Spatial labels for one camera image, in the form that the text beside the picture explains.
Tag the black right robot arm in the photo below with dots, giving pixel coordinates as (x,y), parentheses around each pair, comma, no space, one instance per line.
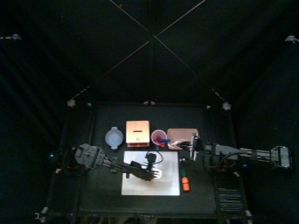
(248,153)

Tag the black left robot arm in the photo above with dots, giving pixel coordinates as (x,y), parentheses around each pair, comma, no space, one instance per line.
(93,157)

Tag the pale blue plastic bowl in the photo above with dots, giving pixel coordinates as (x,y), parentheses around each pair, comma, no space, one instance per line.
(113,137)

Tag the pink cutting board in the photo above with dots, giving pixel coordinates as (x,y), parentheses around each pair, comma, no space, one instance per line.
(178,134)

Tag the white rectangular mat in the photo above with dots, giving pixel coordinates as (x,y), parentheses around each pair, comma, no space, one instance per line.
(146,186)

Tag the dark round metal object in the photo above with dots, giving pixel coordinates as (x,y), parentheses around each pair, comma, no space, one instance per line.
(182,160)

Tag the blue toy utensil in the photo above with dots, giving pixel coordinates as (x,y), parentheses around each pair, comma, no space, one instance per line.
(164,141)

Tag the red plastic cup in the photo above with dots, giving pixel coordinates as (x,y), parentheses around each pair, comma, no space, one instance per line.
(156,136)

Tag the orange toy carrot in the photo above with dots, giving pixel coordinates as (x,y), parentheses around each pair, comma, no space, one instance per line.
(185,183)

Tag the white printed label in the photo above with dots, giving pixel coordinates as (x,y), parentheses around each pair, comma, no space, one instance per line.
(229,201)

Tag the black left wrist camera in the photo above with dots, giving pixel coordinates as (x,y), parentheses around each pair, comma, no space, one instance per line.
(150,158)

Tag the silver frame clamp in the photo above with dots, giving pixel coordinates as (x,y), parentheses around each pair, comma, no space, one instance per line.
(225,106)
(14,37)
(148,102)
(70,102)
(291,38)

